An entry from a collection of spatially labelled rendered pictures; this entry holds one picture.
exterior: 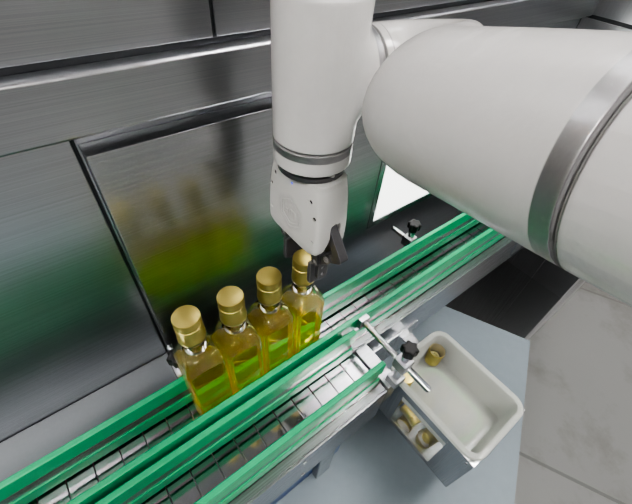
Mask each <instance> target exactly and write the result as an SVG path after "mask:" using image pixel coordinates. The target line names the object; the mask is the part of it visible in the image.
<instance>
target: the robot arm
mask: <svg viewBox="0 0 632 504"><path fill-rule="evenodd" d="M374 6H375V0H270V27H271V76H272V125H273V157H274V162H273V167H272V174H271V187H270V212H271V216H272V217H273V219H274V220H275V222H276V223H277V224H278V225H279V226H280V227H281V232H282V234H283V235H284V236H285V237H283V255H284V257H285V258H290V257H292V256H293V254H294V253H295V252H296V251H297V250H300V249H304V250H305V251H306V252H307V253H309V254H311V260H310V261H309V262H308V269H307V281H308V282H309V283H312V282H313V281H315V280H317V279H318V280H319V279H321V278H323V277H324V276H325V275H326V273H327V270H328V264H330V263H332V264H336V265H340V264H342V263H344V262H346V261H347V260H348V256H347V253H346V250H345V247H344V244H343V241H342V239H343V236H344V232H345V226H346V218H347V204H348V185H347V174H346V173H345V169H346V168H347V167H348V166H349V164H350V161H351V155H352V148H353V142H354V136H355V129H356V124H357V121H358V119H359V118H360V116H361V115H362V119H363V127H364V131H365V134H366V137H367V139H368V141H369V143H370V145H371V147H372V149H373V150H374V152H375V153H376V154H377V156H378V157H379V158H380V159H381V160H382V161H383V162H384V163H385V164H386V165H387V166H388V167H389V168H390V169H392V170H393V171H394V172H395V173H397V174H398V175H400V176H401V177H403V178H404V179H406V180H407V181H409V182H411V183H412V184H414V185H416V186H418V187H420V188H421V189H423V190H425V191H427V192H428V193H430V194H432V195H434V196H436V197H437V198H439V199H441V200H443V201H444V202H446V203H448V204H450V205H451V206H453V207H455V208H457V209H458V210H460V211H462V212H464V213H465V214H467V215H469V216H471V217H472V218H474V219H476V220H478V221H479V222H481V223H483V224H485V225H486V226H488V227H490V228H492V229H493V230H495V231H497V232H499V233H500V234H502V235H504V236H506V237H507V238H509V239H511V240H513V241H514V242H516V243H518V244H520V245H521V246H523V247H525V248H527V249H528V250H530V251H532V252H534V253H535V254H537V255H539V256H541V257H543V258H544V259H546V260H548V261H550V262H551V263H553V264H555V265H557V266H559V267H560V268H562V269H564V270H566V271H567V272H569V273H571V274H573V275H575V276H576V277H578V278H580V279H582V280H584V281H585V282H587V283H589V284H591V285H593V286H594V287H596V288H598V289H600V290H602V291H603V292H605V293H607V294H609V295H611V296H612V297H614V298H616V299H618V300H620V301H621V302H623V303H625V304H627V305H629V306H631V307H632V31H613V30H590V29H565V28H536V27H492V26H483V25H482V24H481V23H480V22H478V21H476V20H472V19H404V20H387V21H374V22H372V19H373V12H374ZM323 251H324V252H323Z"/></svg>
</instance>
